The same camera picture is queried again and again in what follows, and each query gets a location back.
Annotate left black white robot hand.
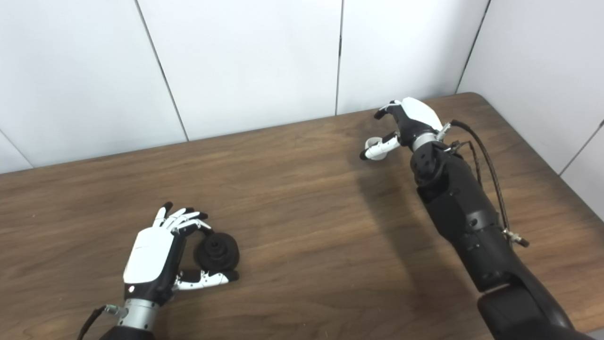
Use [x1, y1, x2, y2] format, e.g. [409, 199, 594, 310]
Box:
[123, 202, 240, 306]

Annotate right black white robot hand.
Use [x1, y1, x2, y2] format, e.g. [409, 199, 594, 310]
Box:
[360, 97, 444, 161]

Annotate white ring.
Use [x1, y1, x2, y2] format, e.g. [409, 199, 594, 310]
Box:
[366, 136, 393, 161]

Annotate round black part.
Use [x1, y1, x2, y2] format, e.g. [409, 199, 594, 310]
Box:
[194, 233, 240, 272]

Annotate thin wire on right arm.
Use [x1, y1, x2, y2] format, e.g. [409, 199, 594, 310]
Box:
[448, 140, 483, 186]

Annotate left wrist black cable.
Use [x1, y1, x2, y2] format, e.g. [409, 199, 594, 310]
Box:
[77, 305, 129, 340]

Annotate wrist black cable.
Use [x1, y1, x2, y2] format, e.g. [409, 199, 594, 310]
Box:
[77, 305, 129, 340]
[436, 119, 530, 248]

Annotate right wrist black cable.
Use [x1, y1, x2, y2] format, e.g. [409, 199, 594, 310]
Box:
[436, 119, 530, 248]

